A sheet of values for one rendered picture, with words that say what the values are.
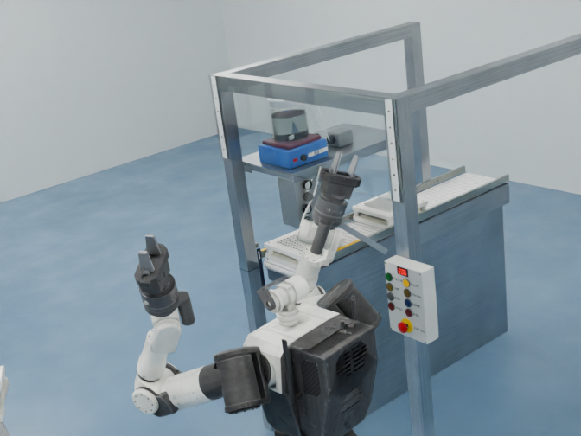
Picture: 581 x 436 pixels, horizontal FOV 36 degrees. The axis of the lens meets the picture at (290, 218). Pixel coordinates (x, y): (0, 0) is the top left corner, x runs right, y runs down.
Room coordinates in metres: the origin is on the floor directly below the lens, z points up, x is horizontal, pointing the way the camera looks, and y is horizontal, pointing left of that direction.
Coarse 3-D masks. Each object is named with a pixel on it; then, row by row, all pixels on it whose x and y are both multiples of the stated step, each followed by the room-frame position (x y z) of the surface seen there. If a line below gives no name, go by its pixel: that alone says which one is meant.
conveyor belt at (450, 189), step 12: (456, 180) 4.20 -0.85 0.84; (468, 180) 4.18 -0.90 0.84; (480, 180) 4.15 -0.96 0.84; (492, 180) 4.13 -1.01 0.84; (420, 192) 4.09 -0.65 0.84; (432, 192) 4.07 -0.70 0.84; (444, 192) 4.05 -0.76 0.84; (456, 192) 4.02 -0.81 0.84; (432, 204) 3.90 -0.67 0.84; (456, 204) 3.88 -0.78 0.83; (336, 228) 3.75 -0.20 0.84; (360, 228) 3.71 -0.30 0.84; (372, 228) 3.69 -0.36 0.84; (348, 240) 3.59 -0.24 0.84; (264, 264) 3.50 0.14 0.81; (276, 264) 3.45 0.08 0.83; (288, 276) 3.38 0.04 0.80
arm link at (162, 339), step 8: (168, 320) 1.95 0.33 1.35; (176, 320) 1.96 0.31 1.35; (160, 328) 1.94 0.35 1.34; (168, 328) 1.94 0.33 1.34; (176, 328) 1.94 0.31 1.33; (152, 336) 1.96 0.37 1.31; (160, 336) 1.94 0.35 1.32; (168, 336) 1.95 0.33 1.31; (176, 336) 1.95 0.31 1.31; (152, 344) 1.95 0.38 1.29; (160, 344) 1.95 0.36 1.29; (168, 344) 1.96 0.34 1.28; (176, 344) 1.97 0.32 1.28; (160, 352) 1.97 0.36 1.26; (168, 352) 1.97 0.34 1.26
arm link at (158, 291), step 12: (168, 252) 1.95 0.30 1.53; (156, 264) 1.91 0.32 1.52; (168, 264) 1.96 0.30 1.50; (144, 276) 1.89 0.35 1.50; (156, 276) 1.87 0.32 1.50; (168, 276) 1.94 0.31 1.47; (144, 288) 1.90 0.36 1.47; (156, 288) 1.89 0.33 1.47; (168, 288) 1.93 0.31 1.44; (144, 300) 1.93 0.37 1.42; (156, 300) 1.91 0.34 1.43; (168, 300) 1.92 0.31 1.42
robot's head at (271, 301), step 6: (282, 276) 2.12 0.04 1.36; (276, 282) 2.10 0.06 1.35; (264, 288) 2.07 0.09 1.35; (258, 294) 2.09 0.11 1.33; (264, 294) 2.07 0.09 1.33; (270, 294) 2.06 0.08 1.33; (276, 294) 2.06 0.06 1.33; (264, 300) 2.07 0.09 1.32; (270, 300) 2.06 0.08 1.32; (276, 300) 2.05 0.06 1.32; (270, 306) 2.06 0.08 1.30; (276, 306) 2.05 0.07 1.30; (282, 306) 2.05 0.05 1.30; (276, 312) 2.07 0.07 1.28
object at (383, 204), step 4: (372, 200) 3.84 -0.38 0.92; (376, 200) 3.83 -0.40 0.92; (380, 200) 3.83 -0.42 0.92; (384, 200) 3.83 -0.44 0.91; (388, 200) 3.81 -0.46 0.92; (364, 204) 3.81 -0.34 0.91; (368, 204) 3.79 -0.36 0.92; (372, 204) 3.79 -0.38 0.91; (376, 204) 3.78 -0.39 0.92; (380, 204) 3.77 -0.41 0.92; (384, 204) 3.77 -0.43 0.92; (388, 204) 3.76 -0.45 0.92; (392, 204) 3.75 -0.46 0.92; (380, 208) 3.72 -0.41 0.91; (384, 208) 3.71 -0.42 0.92; (388, 208) 3.71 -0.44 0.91; (392, 208) 3.70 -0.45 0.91; (384, 220) 3.71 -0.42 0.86
